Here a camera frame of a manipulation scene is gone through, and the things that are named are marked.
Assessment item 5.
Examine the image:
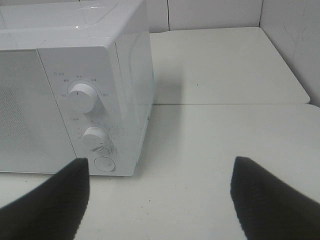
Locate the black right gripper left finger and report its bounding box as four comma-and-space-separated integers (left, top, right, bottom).
0, 158, 90, 240

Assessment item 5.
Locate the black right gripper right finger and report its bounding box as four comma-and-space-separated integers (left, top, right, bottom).
230, 156, 320, 240

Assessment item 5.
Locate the round door release button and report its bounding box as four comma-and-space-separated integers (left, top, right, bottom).
94, 156, 116, 172

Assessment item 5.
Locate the white microwave door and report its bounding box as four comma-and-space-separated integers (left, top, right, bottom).
0, 50, 76, 174

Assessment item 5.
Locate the white microwave knob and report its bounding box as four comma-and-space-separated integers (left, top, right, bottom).
81, 127, 110, 150
67, 83, 98, 114

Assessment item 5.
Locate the white microwave oven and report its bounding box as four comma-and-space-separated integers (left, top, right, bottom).
0, 0, 155, 176

